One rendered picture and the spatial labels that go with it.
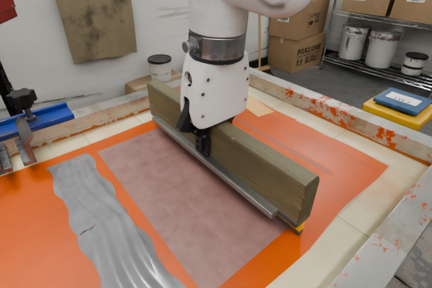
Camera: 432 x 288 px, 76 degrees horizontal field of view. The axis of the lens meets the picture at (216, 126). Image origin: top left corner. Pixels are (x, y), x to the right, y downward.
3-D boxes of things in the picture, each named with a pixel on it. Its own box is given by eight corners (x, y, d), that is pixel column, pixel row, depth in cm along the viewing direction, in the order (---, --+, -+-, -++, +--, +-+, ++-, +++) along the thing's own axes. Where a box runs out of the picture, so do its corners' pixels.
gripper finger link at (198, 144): (195, 131, 40) (194, 164, 44) (211, 124, 42) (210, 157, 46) (182, 121, 42) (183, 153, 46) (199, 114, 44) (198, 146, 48)
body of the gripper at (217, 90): (204, 61, 32) (201, 137, 39) (263, 45, 38) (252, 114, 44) (169, 42, 37) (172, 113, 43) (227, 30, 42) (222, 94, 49)
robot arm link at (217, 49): (204, 45, 31) (203, 68, 33) (258, 33, 36) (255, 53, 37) (168, 27, 36) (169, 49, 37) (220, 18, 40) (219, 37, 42)
